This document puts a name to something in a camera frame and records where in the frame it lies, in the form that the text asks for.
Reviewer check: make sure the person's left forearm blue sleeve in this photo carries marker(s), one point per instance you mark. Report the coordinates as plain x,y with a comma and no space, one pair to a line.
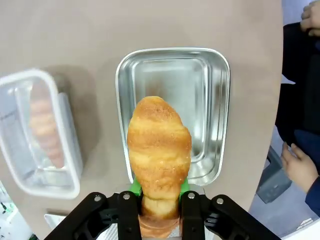
313,197

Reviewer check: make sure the white flat lid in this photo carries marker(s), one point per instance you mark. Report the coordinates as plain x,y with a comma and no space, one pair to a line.
53,222

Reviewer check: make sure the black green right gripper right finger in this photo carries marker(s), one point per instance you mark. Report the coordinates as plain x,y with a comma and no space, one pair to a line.
197,215

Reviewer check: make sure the rectangular stainless steel container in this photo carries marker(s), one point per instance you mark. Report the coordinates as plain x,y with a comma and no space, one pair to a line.
200,100

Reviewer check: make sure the golden croissant bread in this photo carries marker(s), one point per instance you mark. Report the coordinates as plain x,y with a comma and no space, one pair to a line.
157,145

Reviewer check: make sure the brown bread piece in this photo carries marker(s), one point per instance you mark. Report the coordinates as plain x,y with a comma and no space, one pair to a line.
160,228

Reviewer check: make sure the grey stool base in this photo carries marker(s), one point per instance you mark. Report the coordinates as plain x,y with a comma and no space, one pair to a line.
273,180

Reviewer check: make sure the person's left hand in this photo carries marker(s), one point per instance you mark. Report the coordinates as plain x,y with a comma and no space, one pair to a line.
300,165

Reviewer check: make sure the person's dark clothed body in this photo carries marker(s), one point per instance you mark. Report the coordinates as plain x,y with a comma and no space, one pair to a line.
302,87

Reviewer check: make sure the white green equipment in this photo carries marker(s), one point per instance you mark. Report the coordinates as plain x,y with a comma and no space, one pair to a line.
10,215

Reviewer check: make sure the person's right hand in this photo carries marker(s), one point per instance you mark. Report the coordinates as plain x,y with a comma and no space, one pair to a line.
312,17

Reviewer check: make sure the clear plastic airtight container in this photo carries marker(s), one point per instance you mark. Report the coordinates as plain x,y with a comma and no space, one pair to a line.
15,125

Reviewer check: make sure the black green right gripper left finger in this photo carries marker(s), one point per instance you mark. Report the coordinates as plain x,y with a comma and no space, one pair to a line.
120,215

